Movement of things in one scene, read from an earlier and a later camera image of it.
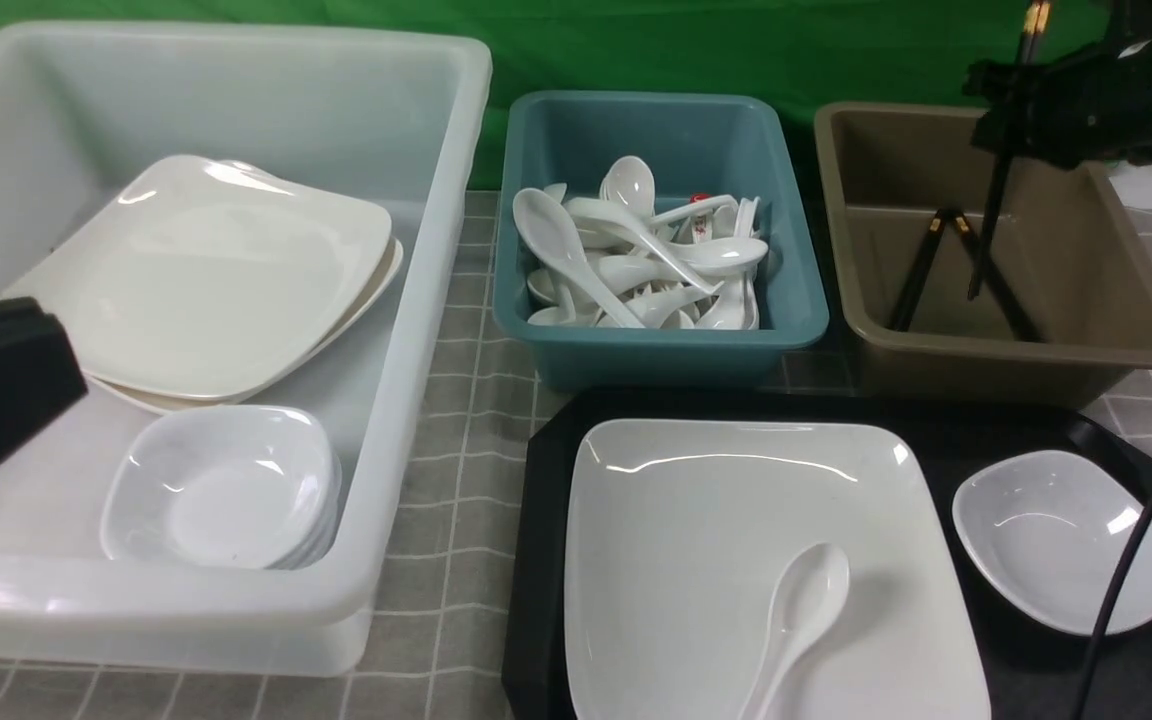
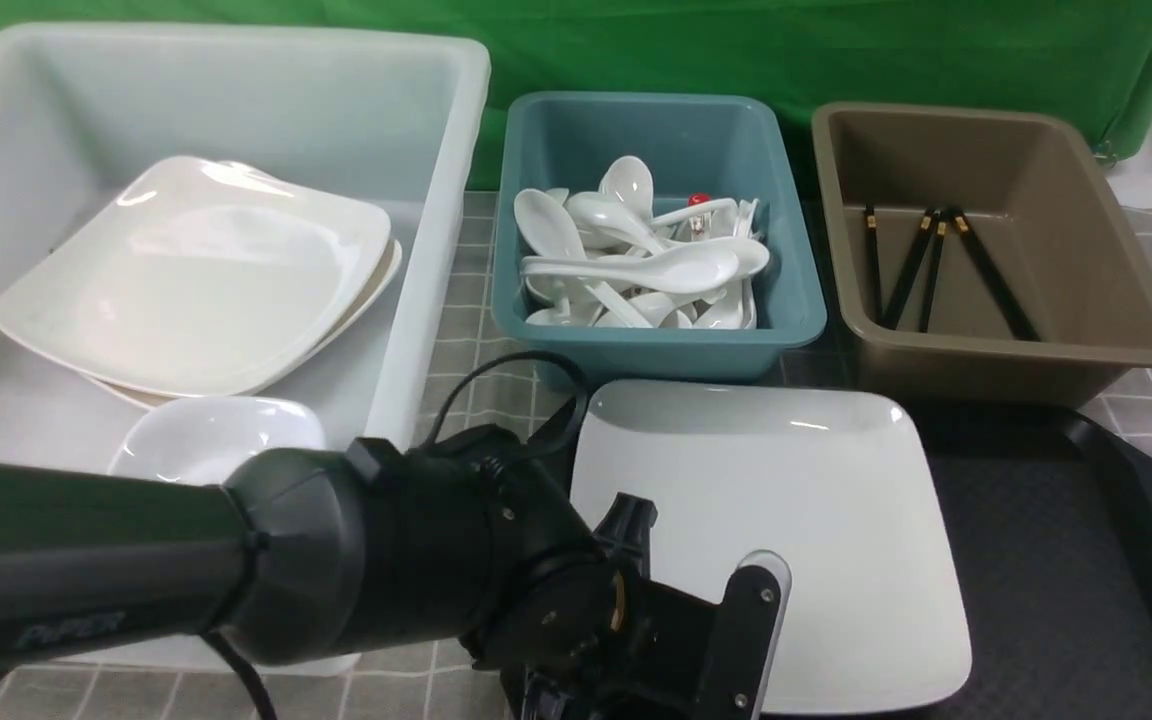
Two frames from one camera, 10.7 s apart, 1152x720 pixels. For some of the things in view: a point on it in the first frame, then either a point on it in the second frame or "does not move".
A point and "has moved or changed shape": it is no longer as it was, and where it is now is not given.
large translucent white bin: (36, 122) does not move
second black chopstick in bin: (1010, 303) does not move
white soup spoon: (809, 591) to (693, 268)
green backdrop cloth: (914, 52) does not move
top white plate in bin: (209, 277) does not move
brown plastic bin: (1068, 304) does not move
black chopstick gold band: (1034, 25) to (934, 270)
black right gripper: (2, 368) to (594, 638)
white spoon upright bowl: (630, 182) does not move
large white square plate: (759, 570) has moved or changed shape
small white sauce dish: (1048, 531) to (204, 440)
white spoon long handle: (608, 220) does not move
